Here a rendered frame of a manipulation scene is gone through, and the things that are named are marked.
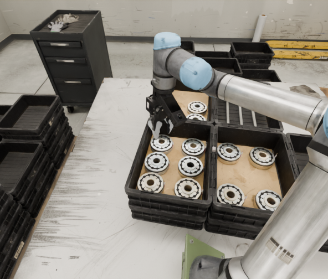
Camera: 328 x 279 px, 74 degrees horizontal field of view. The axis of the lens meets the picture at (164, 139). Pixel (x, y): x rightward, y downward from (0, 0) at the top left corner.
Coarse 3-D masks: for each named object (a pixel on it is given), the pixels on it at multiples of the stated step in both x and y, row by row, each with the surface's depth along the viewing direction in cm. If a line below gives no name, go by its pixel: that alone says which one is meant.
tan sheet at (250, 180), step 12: (228, 168) 93; (240, 168) 93; (252, 168) 93; (228, 180) 89; (240, 180) 89; (252, 180) 89; (264, 180) 89; (276, 180) 89; (252, 192) 85; (276, 192) 85; (252, 204) 82
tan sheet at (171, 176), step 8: (152, 136) 106; (176, 144) 103; (152, 152) 99; (176, 152) 99; (168, 160) 96; (176, 160) 96; (200, 160) 96; (144, 168) 93; (168, 168) 93; (176, 168) 93; (168, 176) 90; (176, 176) 90; (152, 184) 88; (168, 184) 88; (200, 184) 88; (168, 192) 85
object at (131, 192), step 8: (160, 120) 100; (144, 136) 92; (136, 152) 86; (136, 160) 84; (128, 176) 78; (208, 176) 79; (128, 184) 76; (208, 184) 76; (128, 192) 74; (136, 192) 74; (144, 192) 75; (152, 192) 74; (208, 192) 74; (168, 200) 73; (176, 200) 72; (184, 200) 72; (192, 200) 72; (200, 200) 72; (208, 200) 72
